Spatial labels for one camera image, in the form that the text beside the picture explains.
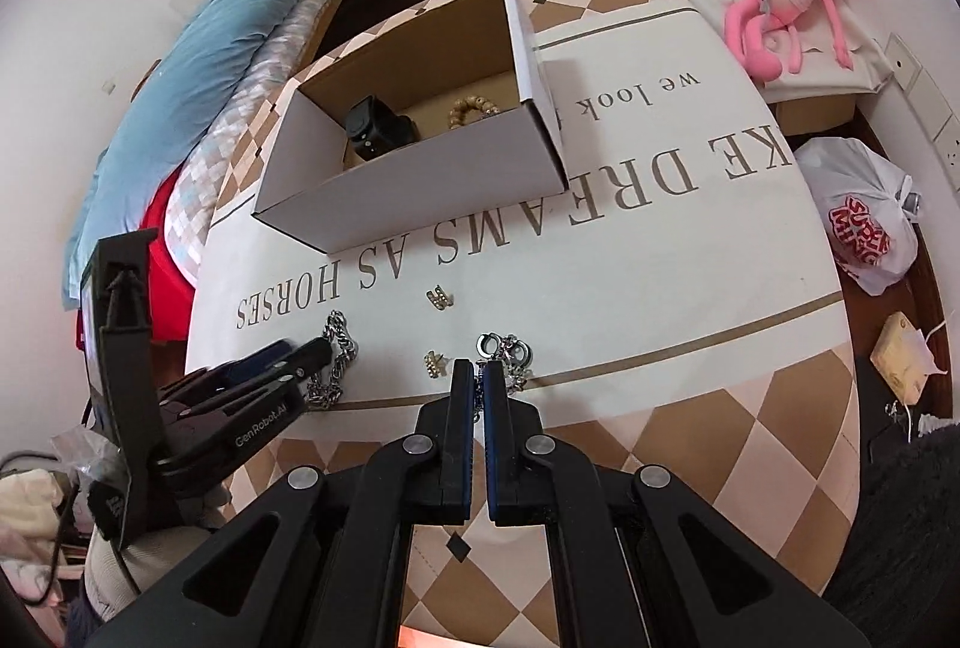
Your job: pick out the gold rhinestone earring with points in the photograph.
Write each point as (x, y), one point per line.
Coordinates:
(439, 297)
(436, 364)

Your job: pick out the brown cardboard box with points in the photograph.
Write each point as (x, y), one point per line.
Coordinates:
(814, 112)

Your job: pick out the printed checkered tablecloth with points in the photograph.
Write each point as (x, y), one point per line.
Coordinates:
(637, 258)

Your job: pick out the black smartwatch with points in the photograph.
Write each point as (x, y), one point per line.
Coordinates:
(375, 127)

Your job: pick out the white wall socket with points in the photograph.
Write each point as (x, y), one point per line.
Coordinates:
(949, 153)
(903, 61)

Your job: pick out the red cloth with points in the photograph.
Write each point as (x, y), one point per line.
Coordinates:
(161, 228)

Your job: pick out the white cardboard box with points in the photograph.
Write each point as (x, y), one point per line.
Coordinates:
(420, 183)

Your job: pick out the beige tissue packet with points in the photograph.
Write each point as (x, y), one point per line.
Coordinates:
(900, 359)

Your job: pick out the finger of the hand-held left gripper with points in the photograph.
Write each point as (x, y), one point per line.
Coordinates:
(240, 364)
(247, 427)

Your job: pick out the white plastic shopping bag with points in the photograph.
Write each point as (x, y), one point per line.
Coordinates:
(855, 190)

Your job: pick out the black fluffy cloth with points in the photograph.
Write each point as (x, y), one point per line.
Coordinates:
(907, 535)

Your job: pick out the white cloth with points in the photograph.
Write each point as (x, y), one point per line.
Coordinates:
(30, 505)

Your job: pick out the pastel checkered blanket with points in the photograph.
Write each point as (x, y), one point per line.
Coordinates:
(247, 115)

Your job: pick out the clear plastic bag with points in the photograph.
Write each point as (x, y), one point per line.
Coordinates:
(79, 457)

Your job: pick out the light blue quilt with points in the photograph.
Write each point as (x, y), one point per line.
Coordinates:
(165, 115)

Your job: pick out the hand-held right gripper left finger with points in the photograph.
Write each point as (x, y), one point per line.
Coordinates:
(466, 408)

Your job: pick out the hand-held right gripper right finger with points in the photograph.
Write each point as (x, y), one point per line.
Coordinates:
(492, 408)

